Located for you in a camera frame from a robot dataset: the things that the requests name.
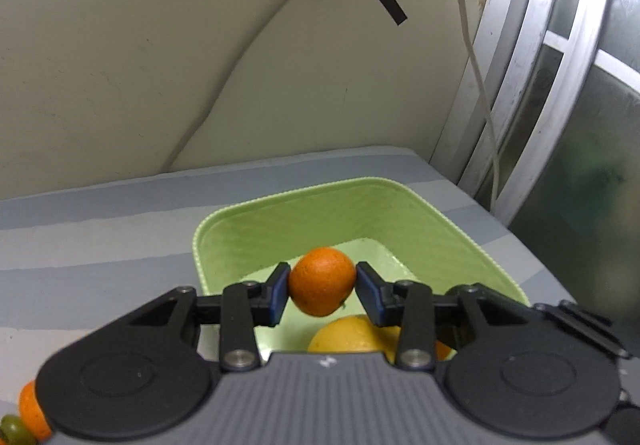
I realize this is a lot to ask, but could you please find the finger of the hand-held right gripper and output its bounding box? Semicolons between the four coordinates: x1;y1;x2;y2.
532;300;632;360

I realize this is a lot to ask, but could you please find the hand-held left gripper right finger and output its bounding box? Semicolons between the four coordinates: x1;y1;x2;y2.
354;262;538;371

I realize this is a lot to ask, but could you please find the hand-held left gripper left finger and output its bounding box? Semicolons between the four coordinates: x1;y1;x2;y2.
107;262;292;372

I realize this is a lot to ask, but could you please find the round orange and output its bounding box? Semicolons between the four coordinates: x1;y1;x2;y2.
18;380;53;441
289;247;357;317

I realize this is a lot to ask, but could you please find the green plastic basin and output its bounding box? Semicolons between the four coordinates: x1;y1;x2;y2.
192;178;531;362

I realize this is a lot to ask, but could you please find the yellow mango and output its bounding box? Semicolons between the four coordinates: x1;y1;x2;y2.
307;316;402;354

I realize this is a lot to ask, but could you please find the grey striped cloth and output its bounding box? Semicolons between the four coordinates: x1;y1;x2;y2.
0;145;576;426

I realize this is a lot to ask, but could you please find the small green fruit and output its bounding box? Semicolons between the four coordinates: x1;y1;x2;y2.
0;415;37;445

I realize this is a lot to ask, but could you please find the grey cable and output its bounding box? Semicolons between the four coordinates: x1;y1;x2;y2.
164;0;333;173

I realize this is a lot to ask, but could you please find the white cable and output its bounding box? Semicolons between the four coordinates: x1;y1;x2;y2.
437;0;504;216

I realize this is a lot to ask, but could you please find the aluminium window frame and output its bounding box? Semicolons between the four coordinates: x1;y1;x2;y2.
430;0;640;231

